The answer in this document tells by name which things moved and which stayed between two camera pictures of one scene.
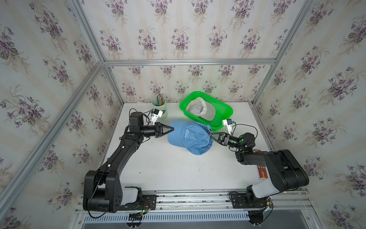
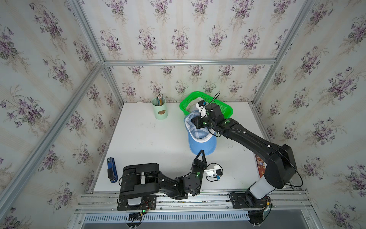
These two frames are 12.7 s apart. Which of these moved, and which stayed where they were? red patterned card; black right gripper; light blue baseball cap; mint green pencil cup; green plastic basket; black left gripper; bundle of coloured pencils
Moved: black left gripper; black right gripper; light blue baseball cap
Stayed: green plastic basket; mint green pencil cup; red patterned card; bundle of coloured pencils
